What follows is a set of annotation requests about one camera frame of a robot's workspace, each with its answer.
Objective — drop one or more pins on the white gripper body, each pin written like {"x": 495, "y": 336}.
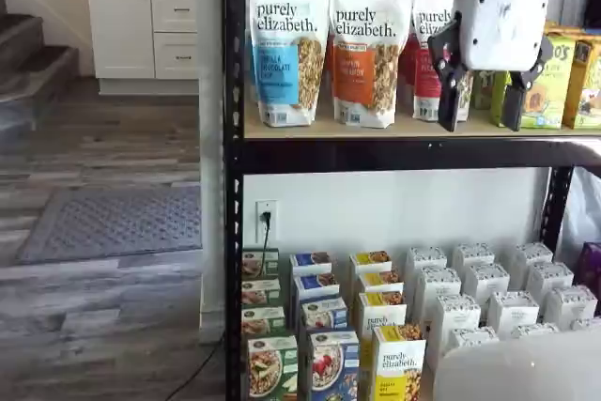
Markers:
{"x": 502, "y": 11}

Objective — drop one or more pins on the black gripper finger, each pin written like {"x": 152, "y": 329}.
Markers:
{"x": 448, "y": 86}
{"x": 514, "y": 105}

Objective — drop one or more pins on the blue white Nature's Path box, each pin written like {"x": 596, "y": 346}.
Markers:
{"x": 324, "y": 314}
{"x": 331, "y": 368}

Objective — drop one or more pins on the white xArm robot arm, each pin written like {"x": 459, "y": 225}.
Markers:
{"x": 516, "y": 373}

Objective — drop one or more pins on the green Bobo's apple pie box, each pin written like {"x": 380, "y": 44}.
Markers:
{"x": 547, "y": 100}

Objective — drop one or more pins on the small green snack box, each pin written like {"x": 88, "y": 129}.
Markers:
{"x": 483, "y": 88}

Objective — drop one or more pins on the white patterned pantry box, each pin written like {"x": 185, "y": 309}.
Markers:
{"x": 530, "y": 253}
{"x": 570, "y": 304}
{"x": 473, "y": 254}
{"x": 426, "y": 257}
{"x": 439, "y": 283}
{"x": 486, "y": 279}
{"x": 513, "y": 312}
{"x": 472, "y": 337}
{"x": 587, "y": 323}
{"x": 453, "y": 321}
{"x": 549, "y": 276}
{"x": 535, "y": 330}

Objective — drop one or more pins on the purple box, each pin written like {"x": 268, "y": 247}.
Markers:
{"x": 591, "y": 269}

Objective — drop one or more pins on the yellow purely elizabeth box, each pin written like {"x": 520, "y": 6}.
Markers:
{"x": 380, "y": 281}
{"x": 380, "y": 312}
{"x": 399, "y": 363}
{"x": 371, "y": 261}

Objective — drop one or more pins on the blue purely elizabeth box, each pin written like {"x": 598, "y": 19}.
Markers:
{"x": 310, "y": 262}
{"x": 317, "y": 284}

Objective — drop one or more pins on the black metal shelf rack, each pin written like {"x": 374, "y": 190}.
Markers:
{"x": 232, "y": 152}

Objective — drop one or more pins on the green apple cinnamon oatmeal box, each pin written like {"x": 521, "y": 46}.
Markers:
{"x": 260, "y": 293}
{"x": 258, "y": 264}
{"x": 263, "y": 321}
{"x": 270, "y": 368}

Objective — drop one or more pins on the red label granola bag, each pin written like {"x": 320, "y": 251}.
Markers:
{"x": 418, "y": 67}

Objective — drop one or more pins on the orange label granola bag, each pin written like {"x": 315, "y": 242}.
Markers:
{"x": 366, "y": 53}

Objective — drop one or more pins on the white plastic bag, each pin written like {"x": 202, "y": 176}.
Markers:
{"x": 584, "y": 213}

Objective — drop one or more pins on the blue label granola bag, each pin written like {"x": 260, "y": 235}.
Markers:
{"x": 282, "y": 44}

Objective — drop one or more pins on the white drawer cabinet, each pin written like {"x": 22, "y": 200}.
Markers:
{"x": 122, "y": 25}

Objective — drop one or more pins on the grey floor mat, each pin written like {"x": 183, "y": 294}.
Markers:
{"x": 117, "y": 225}

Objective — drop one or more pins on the carpeted stairs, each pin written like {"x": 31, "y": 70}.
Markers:
{"x": 28, "y": 58}

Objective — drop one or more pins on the white wall outlet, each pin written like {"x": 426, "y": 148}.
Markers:
{"x": 273, "y": 227}

